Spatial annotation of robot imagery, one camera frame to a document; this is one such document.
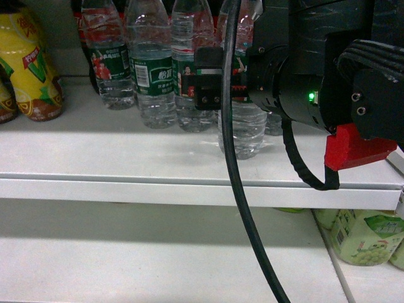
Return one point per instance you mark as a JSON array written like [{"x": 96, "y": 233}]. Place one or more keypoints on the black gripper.
[{"x": 289, "y": 63}]

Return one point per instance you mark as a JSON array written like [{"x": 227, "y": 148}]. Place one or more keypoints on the clear water bottle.
[{"x": 248, "y": 119}]

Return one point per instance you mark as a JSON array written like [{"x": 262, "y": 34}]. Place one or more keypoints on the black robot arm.
[{"x": 366, "y": 80}]

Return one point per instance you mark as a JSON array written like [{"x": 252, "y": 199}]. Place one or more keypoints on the middle water bottle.
[{"x": 191, "y": 27}]

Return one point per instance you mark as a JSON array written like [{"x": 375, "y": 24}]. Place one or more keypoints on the barcode label water bottle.
[{"x": 148, "y": 38}]

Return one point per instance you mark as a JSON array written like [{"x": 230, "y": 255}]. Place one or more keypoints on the right rear water bottle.
[{"x": 273, "y": 124}]

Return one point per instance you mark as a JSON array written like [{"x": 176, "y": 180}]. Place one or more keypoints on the far left water bottle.
[{"x": 104, "y": 37}]

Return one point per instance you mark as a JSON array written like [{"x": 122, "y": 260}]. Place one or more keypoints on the white metal shelf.
[{"x": 91, "y": 153}]

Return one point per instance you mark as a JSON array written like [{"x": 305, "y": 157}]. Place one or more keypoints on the rear cola bottle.
[{"x": 76, "y": 9}]

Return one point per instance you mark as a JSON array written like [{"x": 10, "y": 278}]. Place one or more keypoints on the yellow lemon tea bottle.
[{"x": 33, "y": 77}]

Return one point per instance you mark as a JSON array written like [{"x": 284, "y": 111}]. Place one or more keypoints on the rear green drink bottle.
[{"x": 326, "y": 217}]

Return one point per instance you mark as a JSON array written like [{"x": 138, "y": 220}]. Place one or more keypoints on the green grape drink bottle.
[{"x": 366, "y": 237}]

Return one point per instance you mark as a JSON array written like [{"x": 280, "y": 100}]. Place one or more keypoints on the red plastic mount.
[{"x": 346, "y": 149}]

